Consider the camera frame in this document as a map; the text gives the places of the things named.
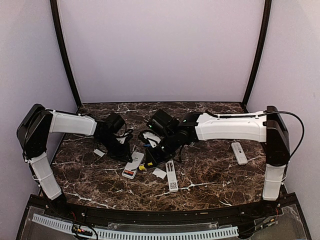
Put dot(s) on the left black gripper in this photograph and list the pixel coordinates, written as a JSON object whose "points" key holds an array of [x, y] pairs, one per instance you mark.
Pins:
{"points": [[122, 155]]}

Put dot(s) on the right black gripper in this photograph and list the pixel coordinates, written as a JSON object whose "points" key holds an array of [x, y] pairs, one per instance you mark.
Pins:
{"points": [[153, 157]]}

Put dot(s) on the white TCL air-conditioner remote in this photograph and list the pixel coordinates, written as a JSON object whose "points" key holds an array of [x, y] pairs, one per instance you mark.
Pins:
{"points": [[137, 158]]}

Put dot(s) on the yellow handled screwdriver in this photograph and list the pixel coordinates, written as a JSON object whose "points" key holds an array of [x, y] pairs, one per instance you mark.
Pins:
{"points": [[146, 166]]}

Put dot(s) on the white square battery cover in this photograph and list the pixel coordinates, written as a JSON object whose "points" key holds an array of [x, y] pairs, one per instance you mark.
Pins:
{"points": [[159, 173]]}

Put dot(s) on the slim white remote control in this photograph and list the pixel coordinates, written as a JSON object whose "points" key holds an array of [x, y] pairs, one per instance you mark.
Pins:
{"points": [[171, 177]]}

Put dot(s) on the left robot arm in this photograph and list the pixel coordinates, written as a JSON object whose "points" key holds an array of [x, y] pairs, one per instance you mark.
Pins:
{"points": [[34, 130]]}

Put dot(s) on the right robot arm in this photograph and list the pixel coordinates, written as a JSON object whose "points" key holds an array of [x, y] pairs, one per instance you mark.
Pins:
{"points": [[265, 127]]}

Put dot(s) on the battery in TCL remote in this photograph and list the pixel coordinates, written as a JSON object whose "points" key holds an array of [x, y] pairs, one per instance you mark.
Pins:
{"points": [[129, 173]]}

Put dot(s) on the white remote at right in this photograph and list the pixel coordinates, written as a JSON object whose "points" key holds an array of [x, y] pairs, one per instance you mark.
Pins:
{"points": [[239, 153]]}

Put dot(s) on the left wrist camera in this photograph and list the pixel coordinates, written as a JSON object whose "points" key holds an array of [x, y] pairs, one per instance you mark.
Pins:
{"points": [[128, 134]]}

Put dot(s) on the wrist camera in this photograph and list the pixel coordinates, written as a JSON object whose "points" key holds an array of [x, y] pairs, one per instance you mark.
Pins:
{"points": [[149, 137], [128, 134]]}

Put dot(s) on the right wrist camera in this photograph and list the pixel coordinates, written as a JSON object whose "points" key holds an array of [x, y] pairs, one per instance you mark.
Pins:
{"points": [[149, 137]]}

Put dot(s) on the black front rail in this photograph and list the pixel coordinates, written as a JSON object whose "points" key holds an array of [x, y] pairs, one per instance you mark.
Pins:
{"points": [[233, 215]]}

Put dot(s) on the white slotted cable duct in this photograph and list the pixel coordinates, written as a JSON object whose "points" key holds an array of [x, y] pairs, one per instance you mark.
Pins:
{"points": [[121, 231]]}

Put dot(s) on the left black frame post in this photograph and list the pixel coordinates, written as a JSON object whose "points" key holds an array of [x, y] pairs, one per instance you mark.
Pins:
{"points": [[63, 52]]}

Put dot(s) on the black frame post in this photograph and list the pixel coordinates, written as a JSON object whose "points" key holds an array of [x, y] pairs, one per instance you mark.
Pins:
{"points": [[258, 52], [63, 52]]}

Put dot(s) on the right black frame post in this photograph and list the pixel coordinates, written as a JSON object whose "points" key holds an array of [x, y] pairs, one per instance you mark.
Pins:
{"points": [[258, 52]]}

